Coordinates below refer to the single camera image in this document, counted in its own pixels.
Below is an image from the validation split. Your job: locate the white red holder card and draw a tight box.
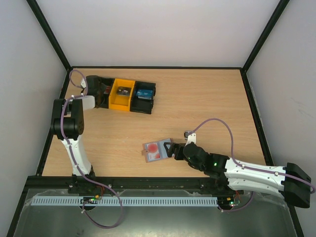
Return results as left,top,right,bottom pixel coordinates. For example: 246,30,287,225
104,86,112,94

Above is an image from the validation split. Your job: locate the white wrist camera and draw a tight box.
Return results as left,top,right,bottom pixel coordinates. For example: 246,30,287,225
184,131,197,145
80,79,86,88

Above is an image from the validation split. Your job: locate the metal front plate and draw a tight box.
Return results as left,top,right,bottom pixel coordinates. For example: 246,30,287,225
14,189,296,237

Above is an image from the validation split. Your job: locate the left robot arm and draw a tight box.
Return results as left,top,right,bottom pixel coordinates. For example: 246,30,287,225
50,75,113,176

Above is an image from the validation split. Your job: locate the black aluminium frame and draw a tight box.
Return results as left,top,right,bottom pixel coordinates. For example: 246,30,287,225
7,0,289,237

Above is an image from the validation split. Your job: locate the blue VIP card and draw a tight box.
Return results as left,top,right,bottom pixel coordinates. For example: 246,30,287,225
136,89,153,100

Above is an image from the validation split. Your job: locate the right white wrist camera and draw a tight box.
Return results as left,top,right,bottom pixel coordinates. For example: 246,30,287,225
184,131,197,145

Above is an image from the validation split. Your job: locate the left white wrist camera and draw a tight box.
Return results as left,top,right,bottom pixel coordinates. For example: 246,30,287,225
80,79,86,88

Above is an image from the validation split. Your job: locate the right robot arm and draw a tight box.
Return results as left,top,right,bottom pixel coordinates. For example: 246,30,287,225
163,142,313,208

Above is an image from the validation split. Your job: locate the black stripe back card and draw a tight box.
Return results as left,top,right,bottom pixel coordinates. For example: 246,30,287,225
117,86,131,96

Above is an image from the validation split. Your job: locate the yellow bin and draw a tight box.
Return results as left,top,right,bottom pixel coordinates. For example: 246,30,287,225
109,78,136,112

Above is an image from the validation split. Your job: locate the black bin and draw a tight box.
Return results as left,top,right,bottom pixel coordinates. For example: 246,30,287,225
130,81,156,114
91,75,115,109

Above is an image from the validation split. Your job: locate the left black bin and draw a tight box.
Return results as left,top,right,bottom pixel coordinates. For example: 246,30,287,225
91,75,115,109

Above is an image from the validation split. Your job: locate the right black bin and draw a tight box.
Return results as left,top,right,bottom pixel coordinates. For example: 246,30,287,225
130,81,156,114

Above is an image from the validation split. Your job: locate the light blue cable duct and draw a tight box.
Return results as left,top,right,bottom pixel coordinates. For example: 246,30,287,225
31,196,218,207

